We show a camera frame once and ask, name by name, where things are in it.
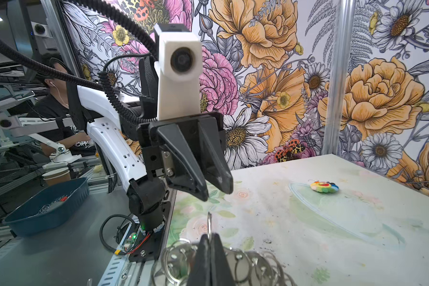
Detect seated person black shirt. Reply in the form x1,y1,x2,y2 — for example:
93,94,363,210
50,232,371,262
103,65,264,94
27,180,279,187
27,53,97,157

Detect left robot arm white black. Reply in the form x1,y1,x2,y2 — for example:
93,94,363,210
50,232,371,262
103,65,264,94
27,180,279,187
67,80,234,232

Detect blue plastic bin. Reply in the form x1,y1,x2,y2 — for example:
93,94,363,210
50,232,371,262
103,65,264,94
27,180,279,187
3,178,89,237

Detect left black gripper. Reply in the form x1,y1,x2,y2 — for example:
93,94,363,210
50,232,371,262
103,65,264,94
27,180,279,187
137,112,234,201

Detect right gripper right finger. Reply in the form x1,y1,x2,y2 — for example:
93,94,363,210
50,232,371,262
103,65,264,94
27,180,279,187
210,234,235,286

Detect brown paper cup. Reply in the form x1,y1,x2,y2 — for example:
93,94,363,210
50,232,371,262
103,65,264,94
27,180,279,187
42,168,71,186

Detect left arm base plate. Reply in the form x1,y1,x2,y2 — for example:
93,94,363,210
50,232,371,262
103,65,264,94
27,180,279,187
128,201,172,263

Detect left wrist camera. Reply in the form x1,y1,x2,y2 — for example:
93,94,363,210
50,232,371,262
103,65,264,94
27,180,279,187
154,23,203,120

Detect colourful small toy ball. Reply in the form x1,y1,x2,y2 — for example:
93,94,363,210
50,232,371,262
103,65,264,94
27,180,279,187
310,181,339,194

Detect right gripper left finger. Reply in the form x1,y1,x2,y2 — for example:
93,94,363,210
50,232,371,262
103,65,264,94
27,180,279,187
187,234,211,286

